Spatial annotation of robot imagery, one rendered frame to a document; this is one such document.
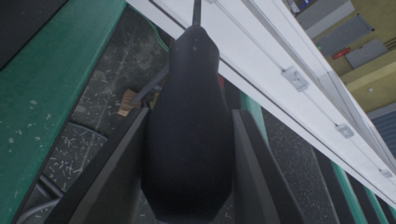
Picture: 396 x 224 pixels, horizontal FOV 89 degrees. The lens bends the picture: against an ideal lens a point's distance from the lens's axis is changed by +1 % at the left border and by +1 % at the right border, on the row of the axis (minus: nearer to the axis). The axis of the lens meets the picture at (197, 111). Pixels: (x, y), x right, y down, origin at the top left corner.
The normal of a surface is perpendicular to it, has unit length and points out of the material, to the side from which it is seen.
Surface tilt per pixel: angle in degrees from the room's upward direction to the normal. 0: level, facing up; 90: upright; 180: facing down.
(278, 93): 90
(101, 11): 0
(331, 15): 90
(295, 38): 90
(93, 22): 0
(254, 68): 90
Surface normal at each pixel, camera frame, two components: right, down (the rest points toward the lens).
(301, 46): -0.03, 0.78
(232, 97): -0.74, -0.43
